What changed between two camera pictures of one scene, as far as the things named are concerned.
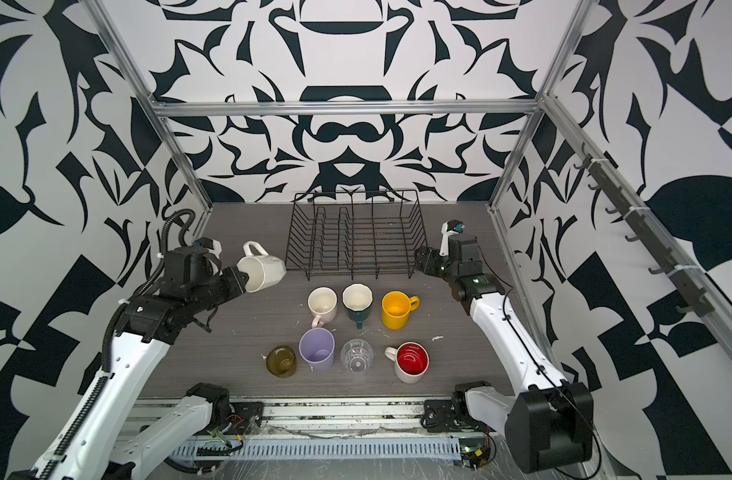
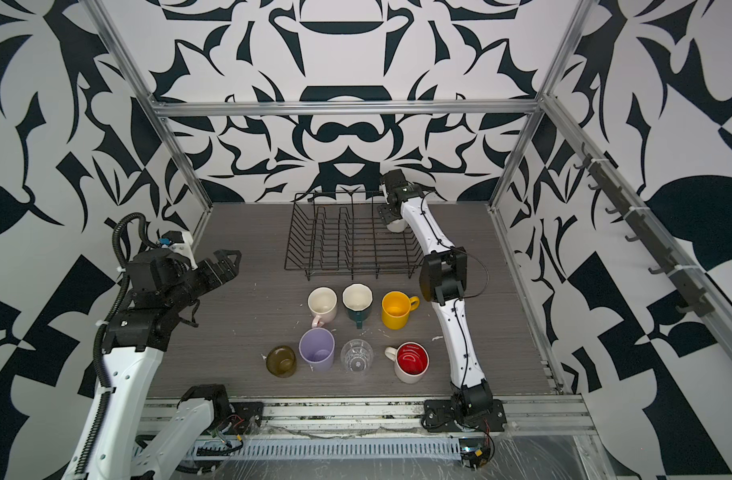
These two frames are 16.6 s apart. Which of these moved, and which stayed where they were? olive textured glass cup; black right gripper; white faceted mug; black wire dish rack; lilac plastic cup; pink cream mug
Moved: black right gripper; white faceted mug
Stayed: black wire dish rack; lilac plastic cup; pink cream mug; olive textured glass cup
